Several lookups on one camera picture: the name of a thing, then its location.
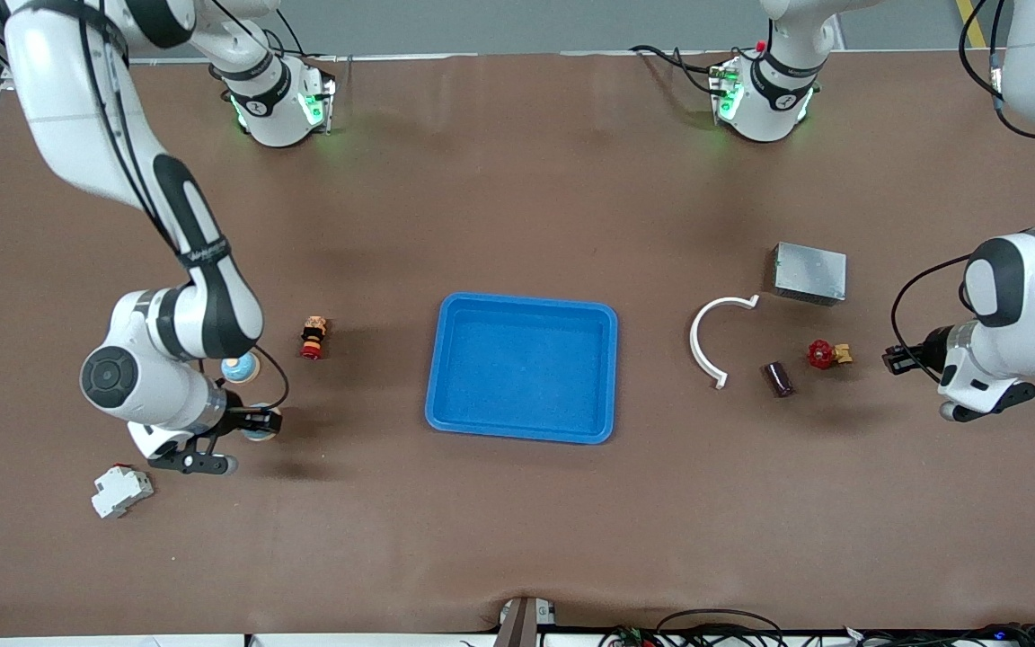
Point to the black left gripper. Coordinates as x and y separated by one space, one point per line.
927 349

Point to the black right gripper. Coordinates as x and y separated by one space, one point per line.
236 420

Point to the blue bell with tan knob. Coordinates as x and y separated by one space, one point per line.
266 434
239 368

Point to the maroon glossy electrolytic capacitor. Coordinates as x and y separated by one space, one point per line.
778 379

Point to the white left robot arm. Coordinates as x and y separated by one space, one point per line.
1034 305

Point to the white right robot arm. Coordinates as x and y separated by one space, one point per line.
203 305

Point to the blue plastic tray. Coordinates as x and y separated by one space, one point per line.
517 377

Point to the brass valve with red handwheel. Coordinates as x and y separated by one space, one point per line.
821 354

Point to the red emergency stop button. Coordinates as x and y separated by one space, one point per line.
312 340

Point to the silver metal power supply box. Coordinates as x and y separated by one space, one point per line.
809 274

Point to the white circuit breaker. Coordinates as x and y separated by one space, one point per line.
120 492

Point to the brown table cover mat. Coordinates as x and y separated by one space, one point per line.
517 180

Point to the metal table edge bracket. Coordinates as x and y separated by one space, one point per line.
522 624

